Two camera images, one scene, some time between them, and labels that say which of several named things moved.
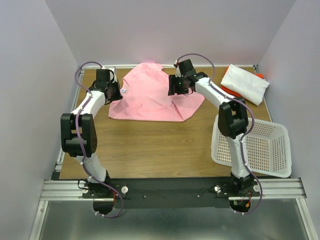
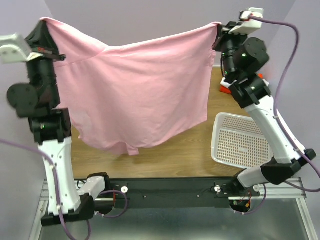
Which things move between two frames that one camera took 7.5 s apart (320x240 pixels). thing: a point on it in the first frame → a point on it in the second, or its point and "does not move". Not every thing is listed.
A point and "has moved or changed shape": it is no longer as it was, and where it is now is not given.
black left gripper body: x=115 y=91 → x=45 y=64
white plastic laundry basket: x=267 y=149 does not move
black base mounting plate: x=170 y=193 does not move
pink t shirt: x=145 y=95 has moved or changed shape
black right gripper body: x=179 y=86 → x=227 y=43
